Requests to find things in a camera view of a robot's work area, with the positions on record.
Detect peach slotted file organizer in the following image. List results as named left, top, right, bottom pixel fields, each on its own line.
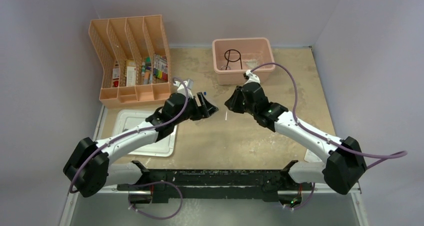
left=88, top=15, right=172, bottom=109

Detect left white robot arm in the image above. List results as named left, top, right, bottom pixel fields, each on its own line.
left=63, top=92, right=219, bottom=197

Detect white red box in organizer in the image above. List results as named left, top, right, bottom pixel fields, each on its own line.
left=111, top=60, right=137, bottom=88

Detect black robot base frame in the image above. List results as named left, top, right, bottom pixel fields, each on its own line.
left=117, top=161, right=312, bottom=205

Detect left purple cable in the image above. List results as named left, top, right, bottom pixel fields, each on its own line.
left=68, top=77, right=185, bottom=220

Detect colourful items in organizer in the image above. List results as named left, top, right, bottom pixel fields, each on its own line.
left=140, top=54, right=169, bottom=85

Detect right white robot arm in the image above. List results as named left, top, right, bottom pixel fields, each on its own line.
left=224, top=82, right=367, bottom=195

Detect black wire tripod stand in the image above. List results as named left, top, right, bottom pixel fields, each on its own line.
left=224, top=49, right=243, bottom=69

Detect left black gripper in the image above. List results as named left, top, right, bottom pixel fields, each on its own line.
left=172, top=92, right=217, bottom=126

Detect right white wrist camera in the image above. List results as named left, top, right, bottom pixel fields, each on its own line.
left=243, top=70, right=261, bottom=84

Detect pink plastic bin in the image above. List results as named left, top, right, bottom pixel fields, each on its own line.
left=212, top=37, right=276, bottom=85

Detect white instruction sheet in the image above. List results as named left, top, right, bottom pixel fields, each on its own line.
left=304, top=149, right=322, bottom=163

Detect aluminium rail frame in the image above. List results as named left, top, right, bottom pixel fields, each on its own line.
left=59, top=105, right=365, bottom=226

